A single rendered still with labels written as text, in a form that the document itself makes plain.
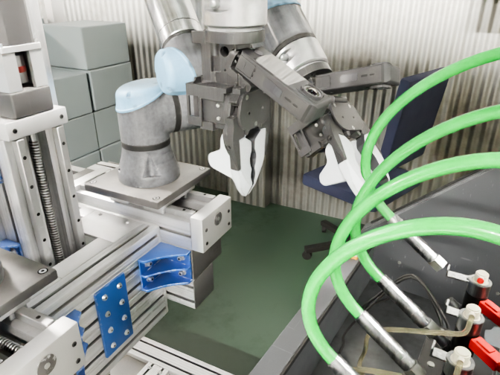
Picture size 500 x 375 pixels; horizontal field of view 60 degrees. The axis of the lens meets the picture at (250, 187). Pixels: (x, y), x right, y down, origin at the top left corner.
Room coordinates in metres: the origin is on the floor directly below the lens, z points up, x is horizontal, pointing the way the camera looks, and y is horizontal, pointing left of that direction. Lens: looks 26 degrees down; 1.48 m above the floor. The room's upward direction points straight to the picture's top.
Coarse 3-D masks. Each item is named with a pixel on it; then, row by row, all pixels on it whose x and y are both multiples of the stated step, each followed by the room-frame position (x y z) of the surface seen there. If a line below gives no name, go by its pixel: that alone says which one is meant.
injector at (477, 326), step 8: (464, 320) 0.40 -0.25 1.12; (480, 320) 0.40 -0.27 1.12; (456, 328) 0.41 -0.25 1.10; (472, 328) 0.39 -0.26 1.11; (480, 328) 0.39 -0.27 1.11; (440, 336) 0.42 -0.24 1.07; (456, 336) 0.40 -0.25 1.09; (464, 336) 0.39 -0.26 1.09; (472, 336) 0.39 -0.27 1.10; (440, 344) 0.41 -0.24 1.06; (448, 344) 0.41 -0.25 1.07; (456, 344) 0.40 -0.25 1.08; (464, 344) 0.39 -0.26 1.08; (472, 352) 0.39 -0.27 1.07
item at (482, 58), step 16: (496, 48) 0.49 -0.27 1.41; (464, 64) 0.51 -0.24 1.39; (480, 64) 0.50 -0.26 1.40; (432, 80) 0.52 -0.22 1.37; (400, 96) 0.55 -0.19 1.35; (416, 96) 0.54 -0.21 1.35; (384, 112) 0.55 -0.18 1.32; (368, 144) 0.56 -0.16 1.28; (368, 160) 0.56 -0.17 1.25; (384, 208) 0.54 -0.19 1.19
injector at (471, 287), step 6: (474, 276) 0.48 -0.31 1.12; (474, 282) 0.47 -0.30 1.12; (468, 288) 0.47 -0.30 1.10; (474, 288) 0.46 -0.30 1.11; (480, 288) 0.46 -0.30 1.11; (486, 288) 0.46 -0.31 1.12; (468, 294) 0.47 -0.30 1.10; (474, 294) 0.46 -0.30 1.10; (480, 294) 0.46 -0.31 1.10; (486, 294) 0.46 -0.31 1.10; (450, 300) 0.48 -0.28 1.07; (468, 300) 0.47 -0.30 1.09; (474, 300) 0.46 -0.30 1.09; (480, 300) 0.46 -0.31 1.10; (450, 306) 0.48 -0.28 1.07; (456, 306) 0.48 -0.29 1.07; (462, 306) 0.47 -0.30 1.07
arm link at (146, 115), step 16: (144, 80) 1.03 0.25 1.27; (128, 96) 0.95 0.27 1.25; (144, 96) 0.95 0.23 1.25; (160, 96) 0.97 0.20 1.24; (176, 96) 1.00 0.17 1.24; (128, 112) 0.94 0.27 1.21; (144, 112) 0.94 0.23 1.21; (160, 112) 0.96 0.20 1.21; (176, 112) 0.98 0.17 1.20; (128, 128) 0.95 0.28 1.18; (144, 128) 0.94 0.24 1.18; (160, 128) 0.96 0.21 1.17; (176, 128) 0.99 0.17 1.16; (128, 144) 0.95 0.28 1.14; (144, 144) 0.94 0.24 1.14
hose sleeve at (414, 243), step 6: (396, 216) 0.54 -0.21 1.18; (390, 222) 0.53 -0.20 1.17; (408, 240) 0.52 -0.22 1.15; (414, 240) 0.52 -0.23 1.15; (420, 240) 0.52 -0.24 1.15; (414, 246) 0.51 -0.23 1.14; (420, 246) 0.51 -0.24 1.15; (426, 246) 0.51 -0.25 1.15; (420, 252) 0.51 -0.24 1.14; (426, 252) 0.51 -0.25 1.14; (432, 252) 0.51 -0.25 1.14; (426, 258) 0.50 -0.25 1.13; (432, 258) 0.50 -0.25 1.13
